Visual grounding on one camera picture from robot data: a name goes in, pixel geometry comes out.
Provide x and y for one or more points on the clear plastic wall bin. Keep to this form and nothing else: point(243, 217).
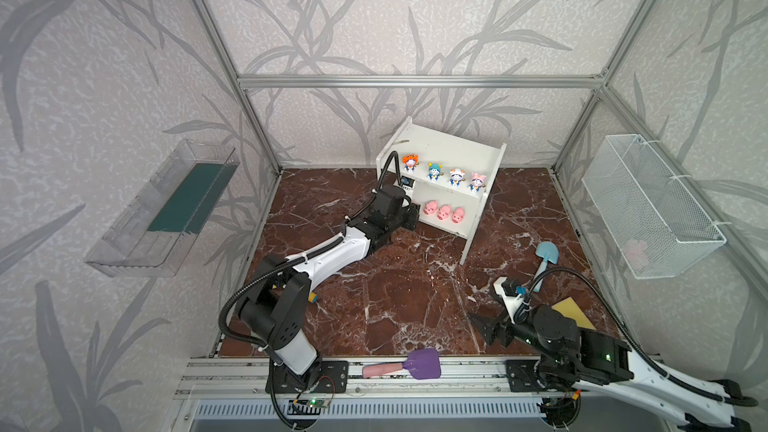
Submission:
point(152, 237)

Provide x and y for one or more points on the pink hooded Doraemon figure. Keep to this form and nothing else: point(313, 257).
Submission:
point(477, 182)

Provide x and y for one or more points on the pink pig toy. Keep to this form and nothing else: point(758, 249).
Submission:
point(458, 215)
point(430, 208)
point(444, 212)

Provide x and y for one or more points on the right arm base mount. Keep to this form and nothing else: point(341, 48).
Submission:
point(522, 376)

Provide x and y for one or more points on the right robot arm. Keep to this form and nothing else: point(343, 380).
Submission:
point(573, 358)

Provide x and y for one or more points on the white two-tier shelf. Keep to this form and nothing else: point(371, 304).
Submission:
point(433, 146)

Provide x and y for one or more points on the white wire mesh basket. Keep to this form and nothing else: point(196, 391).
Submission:
point(640, 197)

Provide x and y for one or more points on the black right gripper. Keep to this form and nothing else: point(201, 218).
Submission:
point(501, 329)

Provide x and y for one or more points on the yellow sponge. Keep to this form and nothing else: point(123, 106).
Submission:
point(570, 309)

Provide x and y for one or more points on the light blue toy shovel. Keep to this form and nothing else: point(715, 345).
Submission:
point(548, 253)

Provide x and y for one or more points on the white hooded Doraemon figure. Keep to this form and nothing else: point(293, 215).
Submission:
point(456, 177)

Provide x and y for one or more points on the purple toy spatula pink handle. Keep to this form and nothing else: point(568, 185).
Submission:
point(422, 364)

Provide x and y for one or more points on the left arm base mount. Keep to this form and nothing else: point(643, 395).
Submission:
point(323, 376)

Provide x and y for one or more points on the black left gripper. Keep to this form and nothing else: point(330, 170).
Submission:
point(409, 216)

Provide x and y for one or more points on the blue green Doraemon figure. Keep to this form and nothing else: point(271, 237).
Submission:
point(434, 172)

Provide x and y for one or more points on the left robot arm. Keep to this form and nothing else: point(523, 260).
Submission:
point(268, 312)

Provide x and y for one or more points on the pink toy in basket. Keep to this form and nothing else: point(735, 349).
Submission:
point(635, 253)

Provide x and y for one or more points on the green circuit board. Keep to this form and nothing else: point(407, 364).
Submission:
point(310, 405)

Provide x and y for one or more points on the orange hooded Doraemon figure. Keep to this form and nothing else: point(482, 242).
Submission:
point(410, 162)

